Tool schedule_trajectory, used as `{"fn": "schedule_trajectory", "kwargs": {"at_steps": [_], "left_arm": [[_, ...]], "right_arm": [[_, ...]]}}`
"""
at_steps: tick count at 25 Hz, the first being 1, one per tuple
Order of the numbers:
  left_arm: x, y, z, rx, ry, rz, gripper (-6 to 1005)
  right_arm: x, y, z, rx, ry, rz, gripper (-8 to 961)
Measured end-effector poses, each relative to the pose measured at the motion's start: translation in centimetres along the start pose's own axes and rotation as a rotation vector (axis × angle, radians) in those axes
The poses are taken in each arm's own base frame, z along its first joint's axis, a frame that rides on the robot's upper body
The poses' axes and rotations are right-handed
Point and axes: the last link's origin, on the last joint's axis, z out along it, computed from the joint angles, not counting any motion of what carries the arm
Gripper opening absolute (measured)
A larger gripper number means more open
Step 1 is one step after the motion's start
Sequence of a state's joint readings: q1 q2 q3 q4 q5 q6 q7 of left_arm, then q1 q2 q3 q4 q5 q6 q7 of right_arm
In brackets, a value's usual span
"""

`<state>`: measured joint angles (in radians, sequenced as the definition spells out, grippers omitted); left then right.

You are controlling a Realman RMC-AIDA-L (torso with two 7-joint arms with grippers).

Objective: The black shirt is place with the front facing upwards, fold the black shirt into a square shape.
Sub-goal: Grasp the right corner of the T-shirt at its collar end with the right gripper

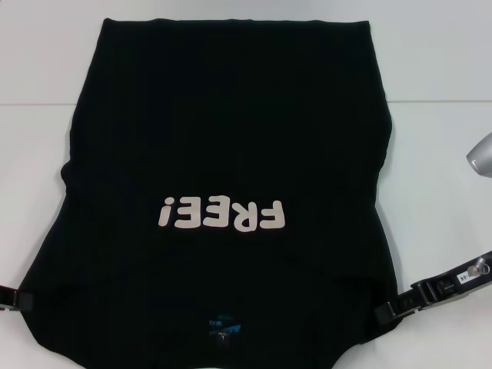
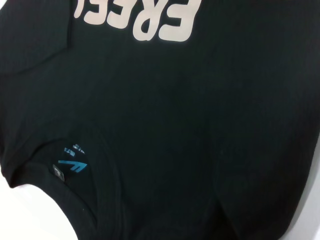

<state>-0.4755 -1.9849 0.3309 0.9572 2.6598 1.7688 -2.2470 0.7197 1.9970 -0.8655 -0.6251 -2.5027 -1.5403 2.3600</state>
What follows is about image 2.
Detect black shirt with FREE print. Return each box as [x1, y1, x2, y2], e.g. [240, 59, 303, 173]
[0, 0, 320, 240]

